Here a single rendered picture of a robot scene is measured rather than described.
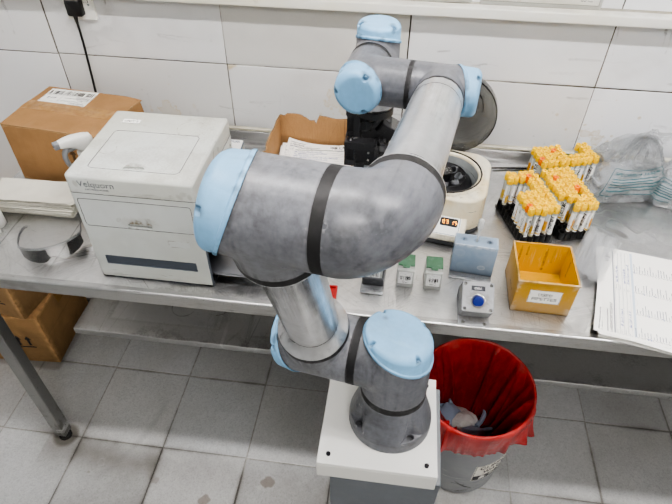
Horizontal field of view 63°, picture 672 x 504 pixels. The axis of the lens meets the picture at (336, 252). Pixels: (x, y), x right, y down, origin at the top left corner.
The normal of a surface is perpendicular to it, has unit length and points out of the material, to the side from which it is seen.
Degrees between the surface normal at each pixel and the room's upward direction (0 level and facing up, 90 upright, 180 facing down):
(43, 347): 91
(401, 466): 5
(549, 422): 0
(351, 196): 26
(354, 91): 90
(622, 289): 1
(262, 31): 90
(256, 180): 22
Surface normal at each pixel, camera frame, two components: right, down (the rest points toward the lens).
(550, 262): -0.14, 0.68
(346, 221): 0.02, 0.03
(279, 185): -0.12, -0.40
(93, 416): 0.00, -0.73
